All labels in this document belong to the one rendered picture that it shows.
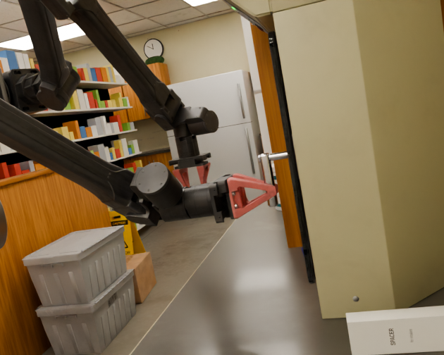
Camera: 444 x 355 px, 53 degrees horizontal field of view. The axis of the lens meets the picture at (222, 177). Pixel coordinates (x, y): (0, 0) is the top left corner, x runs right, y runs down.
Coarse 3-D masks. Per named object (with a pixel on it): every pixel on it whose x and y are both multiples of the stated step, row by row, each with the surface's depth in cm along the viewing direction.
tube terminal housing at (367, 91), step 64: (320, 0) 62; (384, 0) 64; (320, 64) 63; (384, 64) 64; (320, 128) 65; (384, 128) 64; (320, 192) 66; (384, 192) 65; (320, 256) 68; (384, 256) 66
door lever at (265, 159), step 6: (258, 156) 73; (264, 156) 72; (270, 156) 72; (276, 156) 72; (282, 156) 71; (264, 162) 72; (270, 162) 72; (264, 168) 72; (270, 168) 72; (264, 174) 72; (270, 174) 72; (264, 180) 73; (270, 180) 72; (276, 198) 73; (270, 204) 73; (276, 204) 73
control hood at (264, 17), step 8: (232, 0) 65; (240, 0) 64; (248, 0) 64; (256, 0) 64; (264, 0) 63; (232, 8) 91; (240, 8) 68; (248, 8) 64; (256, 8) 64; (264, 8) 64; (256, 16) 65; (264, 16) 65; (272, 16) 66; (264, 24) 71; (272, 24) 72
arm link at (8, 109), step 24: (0, 120) 64; (24, 120) 66; (24, 144) 66; (48, 144) 68; (72, 144) 71; (72, 168) 70; (96, 168) 73; (120, 168) 76; (96, 192) 76; (120, 192) 75
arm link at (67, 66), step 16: (32, 0) 88; (32, 16) 94; (48, 16) 95; (32, 32) 98; (48, 32) 98; (48, 48) 102; (48, 64) 107; (64, 64) 111; (48, 80) 112; (64, 80) 114; (48, 96) 115; (64, 96) 116
